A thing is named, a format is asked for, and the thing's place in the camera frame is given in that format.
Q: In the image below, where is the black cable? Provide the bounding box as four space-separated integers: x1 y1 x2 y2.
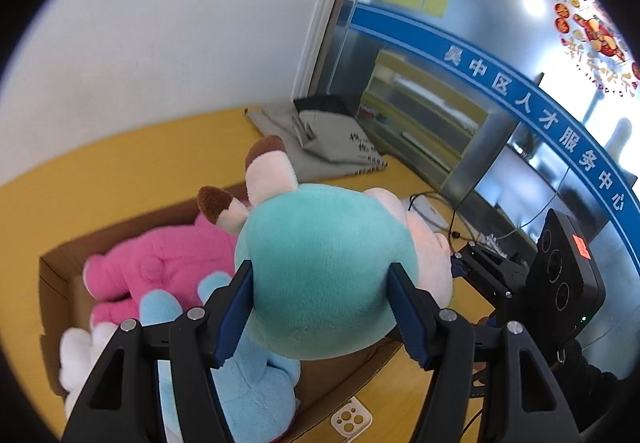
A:
407 193 481 244

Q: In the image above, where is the beige phone case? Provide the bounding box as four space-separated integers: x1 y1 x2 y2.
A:
330 395 373 439

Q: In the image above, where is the pink plush bear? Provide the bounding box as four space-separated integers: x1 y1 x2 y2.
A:
82 213 241 326

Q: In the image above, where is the red window decoration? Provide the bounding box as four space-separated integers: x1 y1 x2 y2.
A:
552 0 640 98

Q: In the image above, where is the cardboard box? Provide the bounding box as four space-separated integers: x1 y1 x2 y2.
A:
39 183 406 443

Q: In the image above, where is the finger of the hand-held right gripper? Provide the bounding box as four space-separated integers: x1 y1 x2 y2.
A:
465 243 527 276
451 253 515 302

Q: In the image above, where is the black bag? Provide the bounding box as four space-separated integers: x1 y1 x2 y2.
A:
292 94 358 116

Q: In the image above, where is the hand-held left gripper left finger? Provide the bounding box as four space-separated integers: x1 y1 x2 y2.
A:
60 260 256 443

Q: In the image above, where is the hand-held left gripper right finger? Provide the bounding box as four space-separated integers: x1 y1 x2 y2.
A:
387 263 583 443

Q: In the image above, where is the teal and pink plush toy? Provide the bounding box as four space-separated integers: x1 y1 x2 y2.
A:
197 135 456 361

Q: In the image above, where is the metal door frame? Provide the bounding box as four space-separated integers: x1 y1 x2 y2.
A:
305 0 381 98

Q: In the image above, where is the light blue plush toy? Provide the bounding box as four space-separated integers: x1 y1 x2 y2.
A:
137 273 302 443

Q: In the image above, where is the person's right forearm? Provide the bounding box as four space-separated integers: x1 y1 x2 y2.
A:
550 338 622 435

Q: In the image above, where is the folded beige tote bag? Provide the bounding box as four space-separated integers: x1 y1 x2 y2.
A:
245 102 390 178
295 110 374 158

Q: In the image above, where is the white cabled device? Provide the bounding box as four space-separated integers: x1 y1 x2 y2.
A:
410 195 449 230

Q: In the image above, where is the yellow shelf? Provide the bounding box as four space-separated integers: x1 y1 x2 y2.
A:
360 48 506 174

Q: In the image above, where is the blue glass banner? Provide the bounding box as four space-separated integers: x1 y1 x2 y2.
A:
350 3 640 218

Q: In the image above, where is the white plush toy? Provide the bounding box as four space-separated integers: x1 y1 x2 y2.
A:
59 323 121 404

